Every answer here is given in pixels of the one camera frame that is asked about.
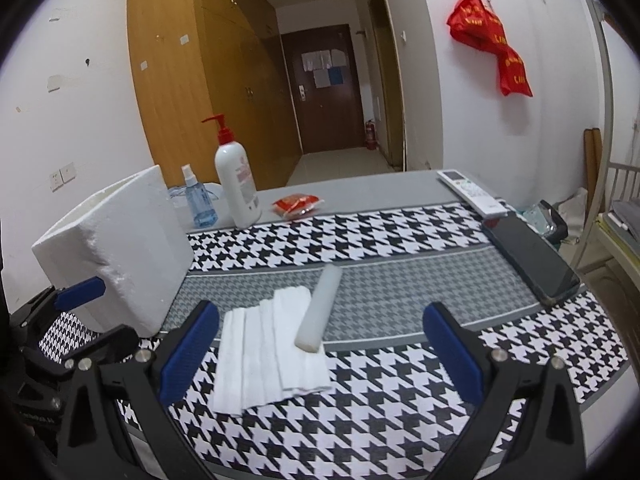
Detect blue spray bottle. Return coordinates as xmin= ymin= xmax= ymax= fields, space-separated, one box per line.
xmin=181 ymin=164 xmax=218 ymax=229

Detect red plastic bag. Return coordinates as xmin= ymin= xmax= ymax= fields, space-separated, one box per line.
xmin=446 ymin=0 xmax=534 ymax=98

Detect houndstooth table mat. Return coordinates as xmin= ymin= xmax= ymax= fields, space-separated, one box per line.
xmin=37 ymin=199 xmax=632 ymax=480

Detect white styrofoam box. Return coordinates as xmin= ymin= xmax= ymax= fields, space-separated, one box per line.
xmin=32 ymin=166 xmax=193 ymax=337

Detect wooden side door frame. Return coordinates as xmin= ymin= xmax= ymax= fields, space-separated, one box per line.
xmin=368 ymin=0 xmax=406 ymax=171

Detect red snack packet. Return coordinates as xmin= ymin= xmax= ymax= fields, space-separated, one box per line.
xmin=272 ymin=193 xmax=324 ymax=220

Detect white tissue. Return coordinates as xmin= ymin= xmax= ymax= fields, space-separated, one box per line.
xmin=208 ymin=286 xmax=333 ymax=416

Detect wooden wardrobe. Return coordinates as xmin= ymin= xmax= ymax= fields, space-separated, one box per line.
xmin=127 ymin=0 xmax=302 ymax=190

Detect dark brown entrance door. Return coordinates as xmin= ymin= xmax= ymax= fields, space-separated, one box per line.
xmin=281 ymin=24 xmax=364 ymax=154

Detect black smartphone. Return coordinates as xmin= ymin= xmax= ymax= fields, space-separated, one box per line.
xmin=482 ymin=212 xmax=580 ymax=307

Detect wooden planks leaning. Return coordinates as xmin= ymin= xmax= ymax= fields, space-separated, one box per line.
xmin=584 ymin=128 xmax=603 ymax=209

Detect wall switch panel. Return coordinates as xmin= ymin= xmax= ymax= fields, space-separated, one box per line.
xmin=49 ymin=162 xmax=77 ymax=192

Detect white foam tube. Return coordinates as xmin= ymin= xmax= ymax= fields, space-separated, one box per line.
xmin=294 ymin=264 xmax=343 ymax=353

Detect red fire extinguisher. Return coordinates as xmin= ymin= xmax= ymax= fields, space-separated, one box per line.
xmin=364 ymin=120 xmax=378 ymax=151

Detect white remote control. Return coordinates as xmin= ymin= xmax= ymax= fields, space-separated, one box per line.
xmin=437 ymin=170 xmax=509 ymax=219

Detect white pump lotion bottle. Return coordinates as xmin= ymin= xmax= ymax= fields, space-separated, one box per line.
xmin=202 ymin=114 xmax=262 ymax=229

